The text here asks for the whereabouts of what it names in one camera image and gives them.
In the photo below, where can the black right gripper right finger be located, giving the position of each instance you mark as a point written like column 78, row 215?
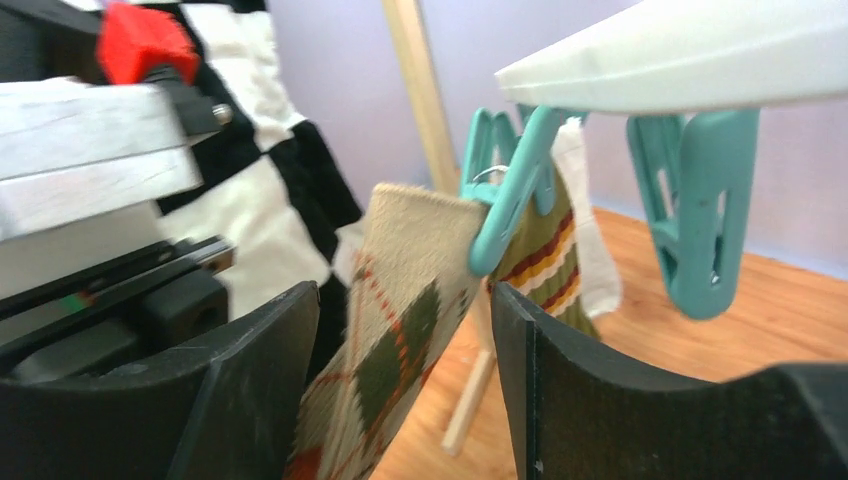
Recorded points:
column 579, row 409

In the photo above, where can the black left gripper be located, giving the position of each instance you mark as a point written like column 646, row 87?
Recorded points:
column 113, row 313

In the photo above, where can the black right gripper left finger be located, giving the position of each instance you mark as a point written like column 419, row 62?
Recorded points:
column 221, row 406

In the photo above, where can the white sock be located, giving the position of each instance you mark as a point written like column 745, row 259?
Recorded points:
column 601, row 284

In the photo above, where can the white round clip hanger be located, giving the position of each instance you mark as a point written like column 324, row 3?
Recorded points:
column 683, row 56

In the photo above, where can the black white checkered blanket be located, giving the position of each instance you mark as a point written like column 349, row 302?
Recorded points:
column 271, row 186

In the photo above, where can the teal clothes peg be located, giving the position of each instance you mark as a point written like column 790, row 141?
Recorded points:
column 695, row 177
column 506, row 171

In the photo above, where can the wooden drying rack frame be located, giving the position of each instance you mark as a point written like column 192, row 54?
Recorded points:
column 412, row 49

